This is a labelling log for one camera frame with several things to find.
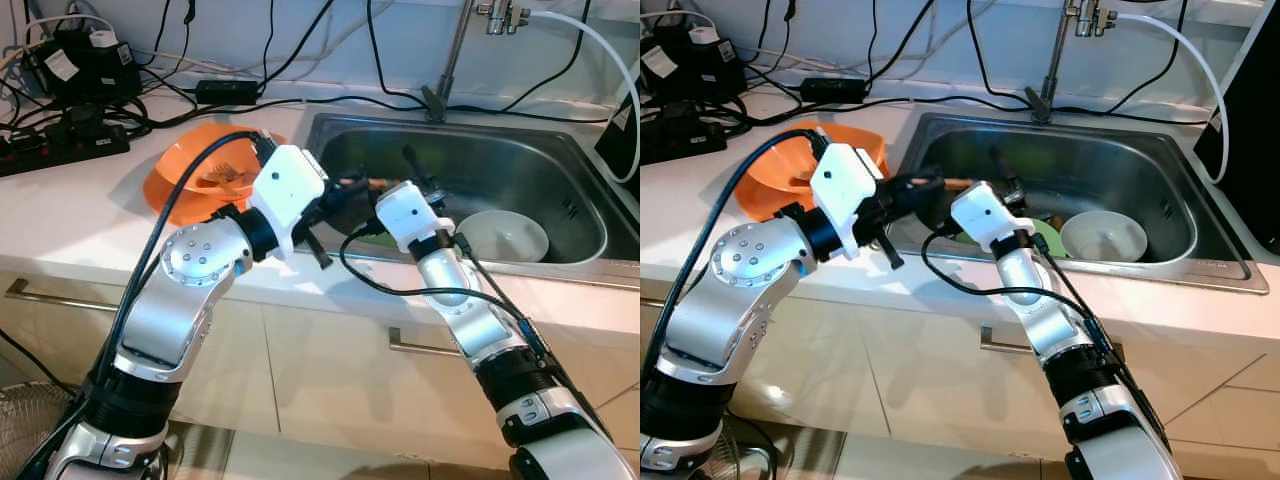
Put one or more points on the black appliance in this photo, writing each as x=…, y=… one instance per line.
x=1250, y=130
x=620, y=145

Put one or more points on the orange plastic bowl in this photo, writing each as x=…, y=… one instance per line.
x=180, y=180
x=775, y=170

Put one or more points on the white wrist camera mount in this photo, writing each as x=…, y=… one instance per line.
x=290, y=185
x=405, y=215
x=985, y=212
x=845, y=185

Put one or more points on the black power adapter brick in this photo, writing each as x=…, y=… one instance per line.
x=228, y=90
x=833, y=88

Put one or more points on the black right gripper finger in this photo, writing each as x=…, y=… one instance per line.
x=1000, y=167
x=413, y=165

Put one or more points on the black plug block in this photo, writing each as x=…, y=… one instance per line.
x=95, y=118
x=685, y=115

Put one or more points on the chrome faucet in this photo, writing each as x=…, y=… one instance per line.
x=452, y=60
x=1050, y=65

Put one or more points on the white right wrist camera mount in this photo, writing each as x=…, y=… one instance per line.
x=405, y=215
x=985, y=212

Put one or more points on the banded wooden chopstick pair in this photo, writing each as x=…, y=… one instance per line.
x=960, y=184

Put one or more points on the green plate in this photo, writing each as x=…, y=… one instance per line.
x=1048, y=232

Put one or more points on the stainless steel sink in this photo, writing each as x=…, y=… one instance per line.
x=1110, y=160
x=500, y=160

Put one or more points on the clear plastic fork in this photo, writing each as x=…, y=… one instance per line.
x=228, y=178

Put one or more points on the black power strip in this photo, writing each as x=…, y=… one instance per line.
x=60, y=150
x=680, y=140

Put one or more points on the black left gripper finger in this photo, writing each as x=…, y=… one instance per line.
x=888, y=250
x=358, y=186
x=320, y=250
x=928, y=185

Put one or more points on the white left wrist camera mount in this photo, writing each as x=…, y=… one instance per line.
x=845, y=185
x=290, y=185

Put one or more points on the small white plug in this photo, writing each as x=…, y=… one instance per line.
x=104, y=38
x=705, y=35

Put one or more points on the black charger box white label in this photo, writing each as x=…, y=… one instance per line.
x=700, y=75
x=95, y=75

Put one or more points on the white ceramic bowl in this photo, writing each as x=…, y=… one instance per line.
x=505, y=238
x=1103, y=238

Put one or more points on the white kitchen cabinet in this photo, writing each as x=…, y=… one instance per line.
x=330, y=380
x=900, y=380

